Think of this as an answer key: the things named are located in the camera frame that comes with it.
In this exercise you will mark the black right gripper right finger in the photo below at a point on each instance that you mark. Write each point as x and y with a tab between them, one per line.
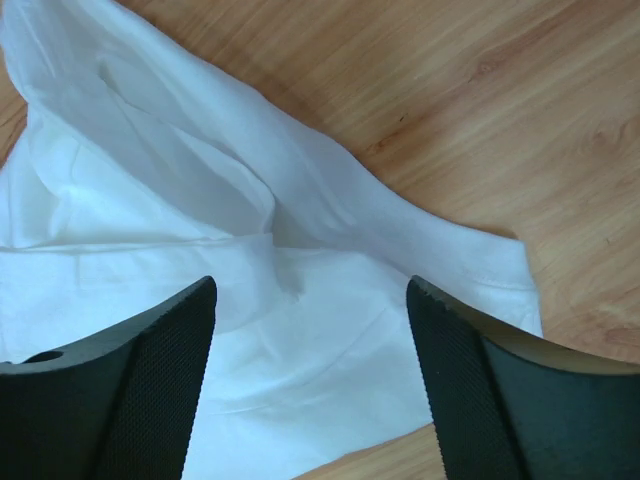
507	404

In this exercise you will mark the white t-shirt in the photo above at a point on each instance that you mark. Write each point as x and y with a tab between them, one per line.
143	168

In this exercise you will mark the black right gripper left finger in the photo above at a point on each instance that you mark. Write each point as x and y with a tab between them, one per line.
119	404

